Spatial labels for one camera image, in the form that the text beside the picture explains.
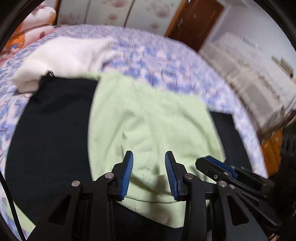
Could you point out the floral sliding wardrobe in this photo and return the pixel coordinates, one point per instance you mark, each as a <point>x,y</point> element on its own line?
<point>153,16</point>

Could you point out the white fluffy folded garment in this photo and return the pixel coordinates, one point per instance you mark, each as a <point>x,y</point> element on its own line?
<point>64,57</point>

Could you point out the brown wooden door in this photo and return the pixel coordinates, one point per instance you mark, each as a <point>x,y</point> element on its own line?
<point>193,22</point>

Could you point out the orange wooden cabinet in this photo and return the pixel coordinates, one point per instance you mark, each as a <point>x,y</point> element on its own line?
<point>271,148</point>

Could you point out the purple floral bed sheet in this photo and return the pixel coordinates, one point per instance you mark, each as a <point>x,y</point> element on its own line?
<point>161,62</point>

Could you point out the beige lace covered furniture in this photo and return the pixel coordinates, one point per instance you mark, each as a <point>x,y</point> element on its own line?
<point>267,93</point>

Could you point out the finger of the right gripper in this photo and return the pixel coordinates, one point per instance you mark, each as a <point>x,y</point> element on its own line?
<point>223,166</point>
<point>211,170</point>

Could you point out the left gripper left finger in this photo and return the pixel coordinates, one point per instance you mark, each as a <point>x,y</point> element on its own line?
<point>114,185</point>

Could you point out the black and green jacket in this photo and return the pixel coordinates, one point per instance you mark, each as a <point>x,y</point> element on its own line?
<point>78,129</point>

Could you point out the pink bear print quilt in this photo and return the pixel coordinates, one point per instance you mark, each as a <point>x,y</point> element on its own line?
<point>35,26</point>

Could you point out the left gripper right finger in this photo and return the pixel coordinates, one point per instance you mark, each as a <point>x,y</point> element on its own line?
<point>183,185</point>

